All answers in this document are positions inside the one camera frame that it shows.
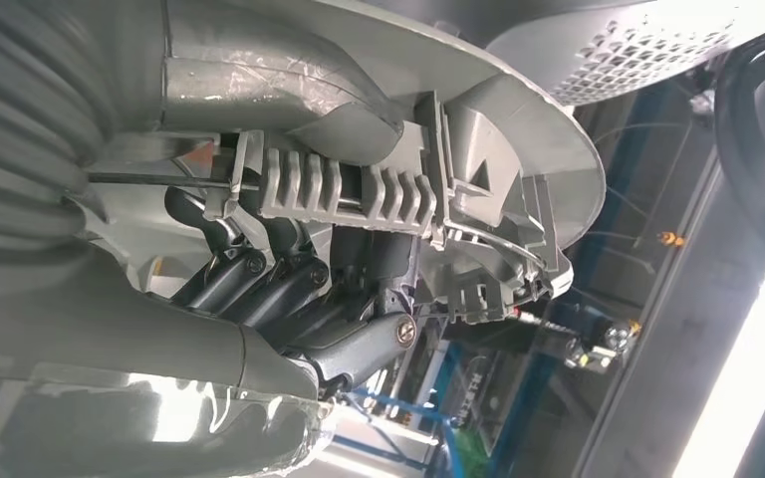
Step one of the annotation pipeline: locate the white perforated plastic panel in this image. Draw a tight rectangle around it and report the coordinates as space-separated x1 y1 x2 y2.
486 0 765 107

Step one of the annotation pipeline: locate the black curved housing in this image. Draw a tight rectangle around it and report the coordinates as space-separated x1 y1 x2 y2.
714 29 765 272

